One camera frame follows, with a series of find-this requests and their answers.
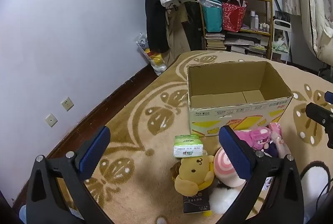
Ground pile of papers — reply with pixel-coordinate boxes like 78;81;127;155
224;32;268;58

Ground white wall socket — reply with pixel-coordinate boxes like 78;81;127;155
45;113;58;127
61;97;74;111

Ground green tissue pack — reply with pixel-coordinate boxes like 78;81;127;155
173;135;204;158

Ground white trolley cart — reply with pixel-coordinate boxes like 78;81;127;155
271;19;292;64

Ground pink swirl plush ball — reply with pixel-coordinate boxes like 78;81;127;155
213;147;246;187

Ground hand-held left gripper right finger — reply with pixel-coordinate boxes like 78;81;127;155
216;125;305;224

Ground beige garment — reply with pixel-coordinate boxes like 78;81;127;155
166;7;190;63

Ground black coat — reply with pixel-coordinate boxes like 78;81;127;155
142;0;169;54

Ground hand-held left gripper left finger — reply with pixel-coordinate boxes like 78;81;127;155
26;126;115;224

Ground stack of books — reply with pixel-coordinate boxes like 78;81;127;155
205;33;225;51

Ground beige patterned rug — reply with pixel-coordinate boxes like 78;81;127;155
47;50;333;224

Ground cardboard box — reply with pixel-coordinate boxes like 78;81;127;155
187;61;294;137

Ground red patterned bag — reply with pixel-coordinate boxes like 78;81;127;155
222;0;247;32

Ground green and white pack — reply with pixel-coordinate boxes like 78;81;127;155
272;38;289;53

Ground pink plush toy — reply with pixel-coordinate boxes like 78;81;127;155
235;123;283;151

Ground black cable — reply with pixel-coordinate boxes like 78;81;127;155
313;182;333;217

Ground yellow dog plush toy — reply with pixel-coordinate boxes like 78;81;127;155
170;154;215;193

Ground white fluffy pompom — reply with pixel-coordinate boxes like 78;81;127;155
209;186;242;214

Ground black tissue pack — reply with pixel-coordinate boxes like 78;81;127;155
183;189;211;214

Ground teal bag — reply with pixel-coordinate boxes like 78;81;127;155
201;0;223;33

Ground white quilt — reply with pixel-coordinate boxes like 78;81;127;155
297;0;333;76

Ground black trousers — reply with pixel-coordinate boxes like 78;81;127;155
183;2;205;51

